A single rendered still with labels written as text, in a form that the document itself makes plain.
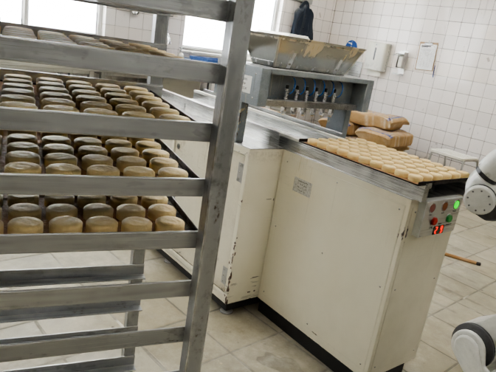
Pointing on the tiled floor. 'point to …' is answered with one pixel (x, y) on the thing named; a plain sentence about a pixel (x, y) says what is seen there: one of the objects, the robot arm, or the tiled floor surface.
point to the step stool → (453, 156)
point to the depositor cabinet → (233, 217)
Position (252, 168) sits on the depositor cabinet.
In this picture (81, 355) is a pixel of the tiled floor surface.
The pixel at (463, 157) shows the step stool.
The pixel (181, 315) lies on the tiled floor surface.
